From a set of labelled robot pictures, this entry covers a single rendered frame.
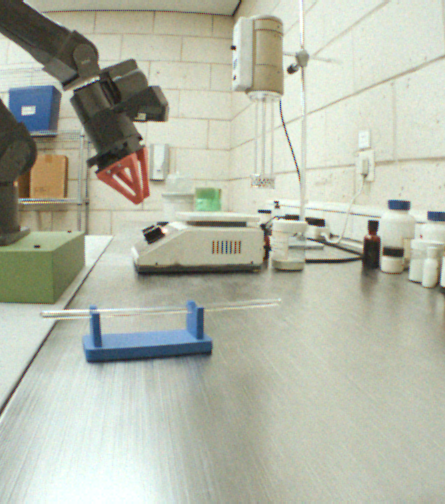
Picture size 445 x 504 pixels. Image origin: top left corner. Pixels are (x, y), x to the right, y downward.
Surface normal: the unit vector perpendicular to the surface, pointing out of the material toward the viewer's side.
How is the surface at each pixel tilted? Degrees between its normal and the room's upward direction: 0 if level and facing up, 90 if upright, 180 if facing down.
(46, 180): 89
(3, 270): 90
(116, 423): 0
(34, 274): 90
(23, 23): 92
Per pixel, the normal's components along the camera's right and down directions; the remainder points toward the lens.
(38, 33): 0.55, 0.10
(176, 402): 0.03, -0.99
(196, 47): 0.17, 0.13
